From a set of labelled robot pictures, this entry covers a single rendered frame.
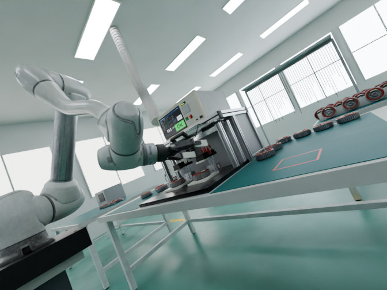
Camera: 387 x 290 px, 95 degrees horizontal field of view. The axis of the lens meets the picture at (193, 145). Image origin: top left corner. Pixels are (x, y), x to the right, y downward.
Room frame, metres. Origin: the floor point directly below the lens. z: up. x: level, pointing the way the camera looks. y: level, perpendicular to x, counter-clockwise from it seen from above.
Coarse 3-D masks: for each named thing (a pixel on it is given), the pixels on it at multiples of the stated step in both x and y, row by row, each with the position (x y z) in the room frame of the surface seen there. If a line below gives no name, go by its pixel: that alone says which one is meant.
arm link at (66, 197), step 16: (64, 80) 0.82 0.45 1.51; (80, 96) 0.90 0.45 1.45; (64, 128) 0.89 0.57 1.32; (64, 144) 0.90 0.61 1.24; (64, 160) 0.91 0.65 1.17; (64, 176) 0.93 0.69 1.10; (48, 192) 0.89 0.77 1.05; (64, 192) 0.92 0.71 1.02; (80, 192) 1.02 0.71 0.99; (64, 208) 0.92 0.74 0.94
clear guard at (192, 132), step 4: (216, 120) 1.02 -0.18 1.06; (220, 120) 1.07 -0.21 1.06; (200, 124) 0.91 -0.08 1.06; (204, 124) 0.97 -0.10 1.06; (208, 124) 1.03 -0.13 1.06; (212, 124) 1.10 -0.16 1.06; (192, 128) 0.91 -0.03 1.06; (196, 128) 0.87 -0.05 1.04; (200, 128) 1.05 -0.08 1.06; (204, 128) 1.13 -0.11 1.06; (188, 132) 0.92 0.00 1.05; (192, 132) 0.89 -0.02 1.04; (196, 132) 0.86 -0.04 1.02; (180, 136) 0.97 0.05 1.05; (188, 136) 0.90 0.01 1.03; (192, 136) 0.86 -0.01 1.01; (180, 140) 0.94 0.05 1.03
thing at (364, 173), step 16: (368, 112) 1.10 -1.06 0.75; (384, 112) 0.90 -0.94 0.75; (384, 160) 0.41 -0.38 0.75; (304, 176) 0.51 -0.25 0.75; (320, 176) 0.49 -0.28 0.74; (336, 176) 0.47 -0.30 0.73; (352, 176) 0.45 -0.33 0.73; (368, 176) 0.43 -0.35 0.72; (384, 176) 0.41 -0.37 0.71; (224, 192) 0.70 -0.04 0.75; (240, 192) 0.65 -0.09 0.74; (256, 192) 0.62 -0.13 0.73; (272, 192) 0.58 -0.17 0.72; (288, 192) 0.55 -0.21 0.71; (304, 192) 0.52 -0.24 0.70; (144, 208) 1.11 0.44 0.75; (160, 208) 1.00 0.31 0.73; (176, 208) 0.91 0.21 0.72; (192, 208) 0.83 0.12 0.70
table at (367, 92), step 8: (376, 88) 1.39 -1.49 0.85; (352, 96) 1.82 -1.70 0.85; (360, 96) 1.58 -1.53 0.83; (368, 96) 1.43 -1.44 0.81; (376, 96) 1.41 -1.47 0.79; (384, 96) 1.38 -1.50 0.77; (328, 104) 2.07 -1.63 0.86; (336, 104) 1.68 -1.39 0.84; (344, 104) 1.53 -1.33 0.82; (352, 104) 1.50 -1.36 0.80; (368, 104) 1.47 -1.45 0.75; (376, 104) 1.34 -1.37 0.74; (384, 104) 1.31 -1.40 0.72; (336, 112) 1.58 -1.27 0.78; (360, 112) 1.40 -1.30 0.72; (328, 120) 1.55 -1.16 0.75; (352, 192) 1.61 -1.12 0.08; (360, 200) 1.60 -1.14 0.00
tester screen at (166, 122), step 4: (176, 108) 1.25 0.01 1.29; (172, 112) 1.29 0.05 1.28; (176, 112) 1.26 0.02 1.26; (168, 116) 1.32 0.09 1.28; (172, 116) 1.30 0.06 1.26; (176, 116) 1.27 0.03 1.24; (160, 120) 1.39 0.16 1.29; (164, 120) 1.36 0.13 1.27; (168, 120) 1.33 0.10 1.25; (180, 120) 1.26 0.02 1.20; (164, 124) 1.37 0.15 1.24; (168, 124) 1.34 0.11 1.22; (172, 124) 1.32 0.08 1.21; (164, 128) 1.38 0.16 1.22; (168, 128) 1.36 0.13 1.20; (172, 128) 1.33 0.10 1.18; (164, 132) 1.40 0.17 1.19; (176, 132) 1.31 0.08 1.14; (168, 136) 1.38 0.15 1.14
